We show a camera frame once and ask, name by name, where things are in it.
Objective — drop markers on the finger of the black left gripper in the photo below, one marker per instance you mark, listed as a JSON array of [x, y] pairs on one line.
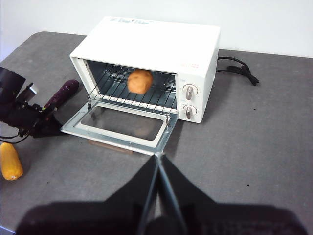
[[50, 122], [46, 131]]

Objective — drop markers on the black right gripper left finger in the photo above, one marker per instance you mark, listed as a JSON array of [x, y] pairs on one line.
[[97, 218]]

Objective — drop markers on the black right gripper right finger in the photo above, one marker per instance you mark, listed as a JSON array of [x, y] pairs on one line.
[[220, 220]]

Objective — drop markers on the brown potato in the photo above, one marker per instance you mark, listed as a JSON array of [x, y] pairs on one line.
[[140, 81]]

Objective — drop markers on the white toaster oven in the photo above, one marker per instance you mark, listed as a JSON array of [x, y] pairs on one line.
[[151, 41]]

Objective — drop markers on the beige oven knob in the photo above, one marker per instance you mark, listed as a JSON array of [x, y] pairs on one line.
[[189, 112], [190, 92]]

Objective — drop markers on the purple toy eggplant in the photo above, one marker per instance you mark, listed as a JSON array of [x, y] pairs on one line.
[[64, 93]]

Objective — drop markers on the yellow corn cob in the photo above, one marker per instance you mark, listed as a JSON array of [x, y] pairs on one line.
[[10, 161]]

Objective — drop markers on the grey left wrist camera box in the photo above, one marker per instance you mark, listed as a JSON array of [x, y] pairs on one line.
[[33, 90]]

